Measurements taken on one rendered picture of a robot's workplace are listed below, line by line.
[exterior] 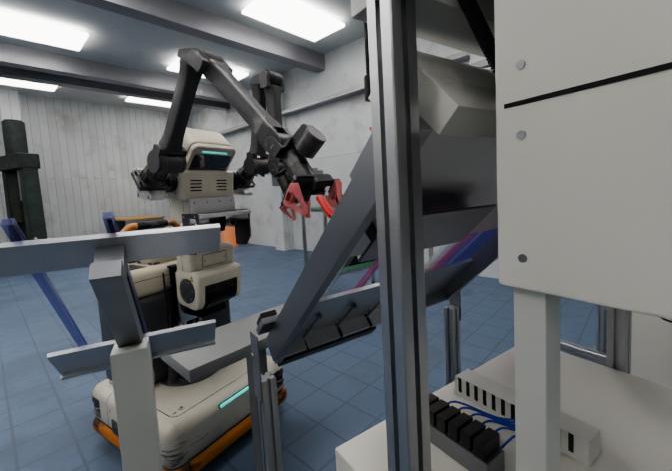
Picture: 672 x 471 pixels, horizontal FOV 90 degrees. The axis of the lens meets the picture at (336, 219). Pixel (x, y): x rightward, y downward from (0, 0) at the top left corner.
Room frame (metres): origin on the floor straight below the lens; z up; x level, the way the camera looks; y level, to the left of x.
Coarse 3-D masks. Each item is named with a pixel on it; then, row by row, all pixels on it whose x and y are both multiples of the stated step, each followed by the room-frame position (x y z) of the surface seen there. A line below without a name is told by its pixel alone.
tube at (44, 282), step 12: (12, 228) 0.47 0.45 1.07; (12, 240) 0.48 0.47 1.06; (24, 240) 0.49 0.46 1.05; (36, 276) 0.54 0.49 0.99; (48, 288) 0.57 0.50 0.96; (48, 300) 0.59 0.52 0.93; (60, 300) 0.60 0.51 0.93; (60, 312) 0.62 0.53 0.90; (72, 324) 0.65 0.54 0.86; (72, 336) 0.68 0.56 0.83
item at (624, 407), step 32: (512, 352) 0.91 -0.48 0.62; (448, 384) 0.77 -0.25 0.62; (512, 384) 0.76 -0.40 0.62; (576, 384) 0.74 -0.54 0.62; (608, 384) 0.74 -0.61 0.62; (640, 384) 0.73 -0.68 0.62; (480, 416) 0.65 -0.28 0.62; (576, 416) 0.64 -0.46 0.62; (608, 416) 0.63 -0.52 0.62; (640, 416) 0.63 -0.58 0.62; (352, 448) 0.59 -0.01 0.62; (384, 448) 0.58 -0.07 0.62; (512, 448) 0.57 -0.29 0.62; (608, 448) 0.55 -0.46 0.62; (640, 448) 0.55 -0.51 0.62
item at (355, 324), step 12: (432, 300) 1.16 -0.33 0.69; (444, 300) 1.18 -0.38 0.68; (372, 312) 1.03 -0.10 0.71; (336, 324) 0.96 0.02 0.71; (348, 324) 0.97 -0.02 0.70; (360, 324) 0.98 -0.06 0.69; (372, 324) 1.00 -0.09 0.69; (300, 336) 0.89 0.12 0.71; (312, 336) 0.90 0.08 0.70; (324, 336) 0.91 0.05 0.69; (336, 336) 0.93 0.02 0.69; (288, 348) 0.85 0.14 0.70; (300, 348) 0.86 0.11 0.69
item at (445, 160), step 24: (432, 144) 0.50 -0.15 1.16; (456, 144) 0.53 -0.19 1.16; (480, 144) 0.56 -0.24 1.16; (432, 168) 0.55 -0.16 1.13; (456, 168) 0.58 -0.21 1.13; (480, 168) 0.62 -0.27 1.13; (432, 192) 0.61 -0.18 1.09; (456, 192) 0.65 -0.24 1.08; (480, 192) 0.71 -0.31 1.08; (432, 216) 0.59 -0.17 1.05; (456, 216) 0.64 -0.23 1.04; (480, 216) 0.70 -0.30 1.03; (360, 240) 0.63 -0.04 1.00; (432, 240) 0.68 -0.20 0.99; (456, 240) 0.75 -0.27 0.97
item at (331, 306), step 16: (432, 272) 0.99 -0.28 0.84; (448, 272) 1.08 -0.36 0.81; (368, 288) 0.85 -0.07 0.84; (432, 288) 1.14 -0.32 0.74; (320, 304) 0.78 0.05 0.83; (336, 304) 0.83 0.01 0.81; (352, 304) 0.87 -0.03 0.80; (368, 304) 0.95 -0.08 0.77; (320, 320) 0.87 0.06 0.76; (336, 320) 0.93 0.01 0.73
